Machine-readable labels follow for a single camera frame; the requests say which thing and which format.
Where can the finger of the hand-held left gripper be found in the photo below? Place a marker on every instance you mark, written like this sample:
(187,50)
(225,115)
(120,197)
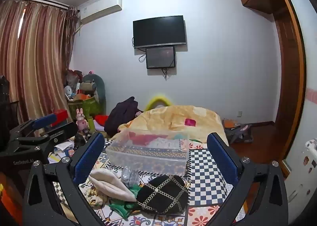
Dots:
(59,133)
(43,120)

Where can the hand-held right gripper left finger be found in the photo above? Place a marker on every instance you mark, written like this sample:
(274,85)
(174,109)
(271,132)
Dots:
(89,156)

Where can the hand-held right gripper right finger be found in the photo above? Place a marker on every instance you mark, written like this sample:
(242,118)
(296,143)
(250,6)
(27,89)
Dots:
(220,158)

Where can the beige cloth cap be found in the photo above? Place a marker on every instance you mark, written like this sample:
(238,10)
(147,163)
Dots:
(112,182)

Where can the clear plastic storage box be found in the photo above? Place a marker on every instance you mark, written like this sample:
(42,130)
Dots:
(148,150)

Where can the pile of papers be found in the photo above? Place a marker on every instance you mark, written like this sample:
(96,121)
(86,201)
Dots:
(60,151)

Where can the patterned checkered bed sheet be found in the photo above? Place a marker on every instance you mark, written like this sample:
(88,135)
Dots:
(205,174)

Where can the pink rabbit toy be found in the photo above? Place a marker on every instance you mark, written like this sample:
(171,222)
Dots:
(81,120)

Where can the grey backpack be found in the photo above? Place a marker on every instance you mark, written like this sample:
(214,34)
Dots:
(237,131)

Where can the red cloth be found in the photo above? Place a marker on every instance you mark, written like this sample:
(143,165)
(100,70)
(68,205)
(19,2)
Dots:
(101,119)

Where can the green gift bag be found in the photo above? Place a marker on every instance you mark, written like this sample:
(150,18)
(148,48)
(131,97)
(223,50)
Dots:
(91,106)

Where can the clear plastic bag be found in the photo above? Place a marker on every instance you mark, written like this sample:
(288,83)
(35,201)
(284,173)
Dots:
(130,177)

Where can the dark purple jacket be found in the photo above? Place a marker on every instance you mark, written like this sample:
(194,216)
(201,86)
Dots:
(121,114)

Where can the yellow patterned quilt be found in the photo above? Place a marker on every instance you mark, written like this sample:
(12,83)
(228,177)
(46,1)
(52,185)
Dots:
(178,120)

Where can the green plush toy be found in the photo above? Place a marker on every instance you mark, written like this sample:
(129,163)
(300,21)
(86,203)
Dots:
(92,87)

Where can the striped brown curtain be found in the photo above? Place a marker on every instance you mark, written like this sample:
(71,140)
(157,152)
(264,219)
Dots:
(32,62)

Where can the green cloth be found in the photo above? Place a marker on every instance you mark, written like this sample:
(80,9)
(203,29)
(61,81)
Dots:
(121,207)

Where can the wooden wardrobe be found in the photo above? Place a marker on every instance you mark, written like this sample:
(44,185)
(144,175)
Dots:
(284,62)

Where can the small black monitor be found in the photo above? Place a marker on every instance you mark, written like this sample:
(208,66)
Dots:
(160,57)

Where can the white air conditioner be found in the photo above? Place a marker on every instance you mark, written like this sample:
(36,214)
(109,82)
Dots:
(101,8)

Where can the large black television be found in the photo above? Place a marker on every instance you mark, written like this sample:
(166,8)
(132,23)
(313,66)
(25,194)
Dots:
(159,31)

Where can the wall socket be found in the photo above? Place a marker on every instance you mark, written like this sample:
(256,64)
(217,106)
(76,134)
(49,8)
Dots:
(239,113)

